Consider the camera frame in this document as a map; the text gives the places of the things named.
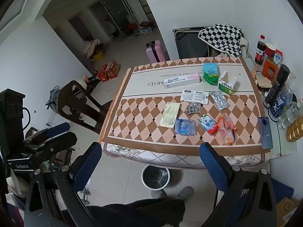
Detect red paper cup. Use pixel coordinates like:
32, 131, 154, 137
265, 43, 276, 58

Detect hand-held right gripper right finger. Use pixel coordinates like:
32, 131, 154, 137
199, 142, 277, 227

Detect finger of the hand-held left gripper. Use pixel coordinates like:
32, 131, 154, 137
24, 122, 71, 142
22, 132, 78, 155

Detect checkered tablecloth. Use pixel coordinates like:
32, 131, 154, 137
98, 57, 271, 168

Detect white printed label card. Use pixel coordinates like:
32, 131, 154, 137
180, 89, 209, 104

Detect orange box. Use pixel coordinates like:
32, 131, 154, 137
262, 57, 278, 81

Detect dark folding cot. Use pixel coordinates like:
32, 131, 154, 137
172, 27, 213, 59

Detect orange plastic bag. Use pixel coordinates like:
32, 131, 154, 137
217, 113, 237, 146

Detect small crumpled blister pack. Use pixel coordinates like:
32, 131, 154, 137
186, 103, 201, 115

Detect white trash bin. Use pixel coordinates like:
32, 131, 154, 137
141, 164, 171, 191

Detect cola bottle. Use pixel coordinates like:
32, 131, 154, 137
254, 35, 266, 65

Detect cardboard box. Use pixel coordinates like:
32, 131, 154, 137
276, 197, 299, 223

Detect black white checkered blanket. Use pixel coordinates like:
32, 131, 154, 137
198, 24, 244, 58

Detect dark wooden chair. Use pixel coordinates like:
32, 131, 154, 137
58, 80, 113, 134

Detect metal dumbbell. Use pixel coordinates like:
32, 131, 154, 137
80, 188, 91, 205

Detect grey smartphone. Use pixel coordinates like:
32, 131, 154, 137
258, 117, 273, 150

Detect blue chair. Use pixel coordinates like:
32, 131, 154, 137
270, 177, 294, 201

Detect blue plastic wrapper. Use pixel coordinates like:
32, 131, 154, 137
175, 118, 197, 136

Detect open white green box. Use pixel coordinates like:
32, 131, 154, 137
218, 71, 238, 96

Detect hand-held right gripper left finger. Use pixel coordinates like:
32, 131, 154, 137
24, 142, 103, 227

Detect small green red carton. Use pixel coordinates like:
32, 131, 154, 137
198, 114, 219, 136

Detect long white pink toothpaste box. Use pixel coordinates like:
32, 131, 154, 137
163, 73, 200, 89

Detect pink suitcase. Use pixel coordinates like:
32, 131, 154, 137
145, 40, 166, 63

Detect black spray can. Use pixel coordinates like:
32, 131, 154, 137
263, 64, 290, 109

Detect cream medicine box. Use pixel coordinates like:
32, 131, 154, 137
160, 102, 181, 128

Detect red gift box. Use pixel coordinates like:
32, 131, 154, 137
104, 61, 120, 79
98, 65, 109, 82

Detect grey slipper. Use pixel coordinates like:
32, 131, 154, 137
177, 186, 194, 201
150, 189, 167, 199

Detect person's black trousers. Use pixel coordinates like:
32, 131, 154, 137
87, 199, 186, 227

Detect blue white packet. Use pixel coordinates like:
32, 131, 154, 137
271, 92, 294, 123

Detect silver blister pack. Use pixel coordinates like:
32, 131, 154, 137
210, 91, 230, 111

